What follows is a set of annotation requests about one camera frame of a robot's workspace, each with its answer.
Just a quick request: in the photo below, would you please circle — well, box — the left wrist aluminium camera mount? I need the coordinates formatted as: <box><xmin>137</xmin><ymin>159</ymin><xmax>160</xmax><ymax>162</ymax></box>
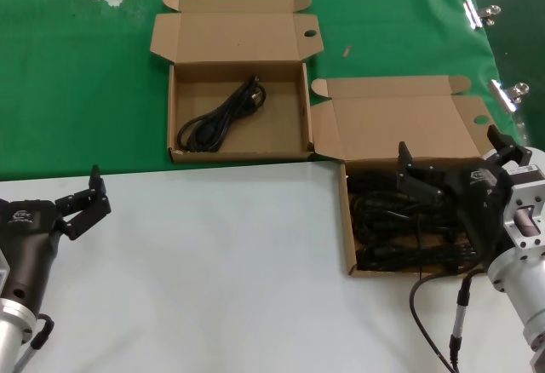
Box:
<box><xmin>0</xmin><ymin>248</ymin><xmax>12</xmax><ymax>293</ymax></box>

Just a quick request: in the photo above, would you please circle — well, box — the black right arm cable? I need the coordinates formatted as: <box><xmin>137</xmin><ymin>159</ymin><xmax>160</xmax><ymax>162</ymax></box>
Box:
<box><xmin>409</xmin><ymin>269</ymin><xmax>486</xmax><ymax>373</ymax></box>

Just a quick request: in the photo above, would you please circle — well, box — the silver right arm cable connector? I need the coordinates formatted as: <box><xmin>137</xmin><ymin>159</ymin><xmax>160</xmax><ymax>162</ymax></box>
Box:
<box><xmin>450</xmin><ymin>273</ymin><xmax>475</xmax><ymax>373</ymax></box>

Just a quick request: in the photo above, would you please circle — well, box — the brown cardboard box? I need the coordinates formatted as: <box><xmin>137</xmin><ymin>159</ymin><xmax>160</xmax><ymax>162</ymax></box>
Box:
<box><xmin>310</xmin><ymin>74</ymin><xmax>498</xmax><ymax>279</ymax></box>

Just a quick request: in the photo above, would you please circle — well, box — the cardboard box with torn corner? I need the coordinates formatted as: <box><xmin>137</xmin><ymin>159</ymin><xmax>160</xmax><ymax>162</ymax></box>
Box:
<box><xmin>149</xmin><ymin>0</ymin><xmax>325</xmax><ymax>164</ymax></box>

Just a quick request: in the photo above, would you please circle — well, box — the silver binder clip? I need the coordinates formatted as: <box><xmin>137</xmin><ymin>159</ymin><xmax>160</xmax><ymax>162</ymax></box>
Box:
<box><xmin>488</xmin><ymin>78</ymin><xmax>531</xmax><ymax>113</ymax></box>
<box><xmin>462</xmin><ymin>0</ymin><xmax>502</xmax><ymax>30</ymax></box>

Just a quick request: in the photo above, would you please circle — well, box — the left arm cable with connector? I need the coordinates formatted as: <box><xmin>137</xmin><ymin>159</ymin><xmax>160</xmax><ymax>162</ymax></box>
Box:
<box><xmin>11</xmin><ymin>312</ymin><xmax>55</xmax><ymax>373</ymax></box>

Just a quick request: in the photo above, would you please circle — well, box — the green table cloth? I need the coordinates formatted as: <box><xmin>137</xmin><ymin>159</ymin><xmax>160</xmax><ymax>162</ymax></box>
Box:
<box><xmin>0</xmin><ymin>0</ymin><xmax>532</xmax><ymax>183</ymax></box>

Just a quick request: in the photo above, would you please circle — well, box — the right wrist aluminium camera mount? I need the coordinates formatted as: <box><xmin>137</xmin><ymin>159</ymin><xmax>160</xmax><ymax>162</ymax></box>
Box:
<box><xmin>504</xmin><ymin>146</ymin><xmax>545</xmax><ymax>261</ymax></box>

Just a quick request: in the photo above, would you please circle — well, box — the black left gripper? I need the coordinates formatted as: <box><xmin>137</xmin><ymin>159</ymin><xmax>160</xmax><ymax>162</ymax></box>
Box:
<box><xmin>0</xmin><ymin>164</ymin><xmax>113</xmax><ymax>311</ymax></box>

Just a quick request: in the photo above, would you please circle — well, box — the wrist aluminium camera mount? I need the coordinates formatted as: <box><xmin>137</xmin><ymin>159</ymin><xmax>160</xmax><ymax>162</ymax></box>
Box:
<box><xmin>504</xmin><ymin>146</ymin><xmax>545</xmax><ymax>261</ymax></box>
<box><xmin>0</xmin><ymin>248</ymin><xmax>12</xmax><ymax>293</ymax></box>

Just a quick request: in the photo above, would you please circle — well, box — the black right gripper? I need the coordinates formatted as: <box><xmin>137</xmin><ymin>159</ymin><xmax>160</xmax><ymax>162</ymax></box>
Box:
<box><xmin>396</xmin><ymin>124</ymin><xmax>531</xmax><ymax>264</ymax></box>

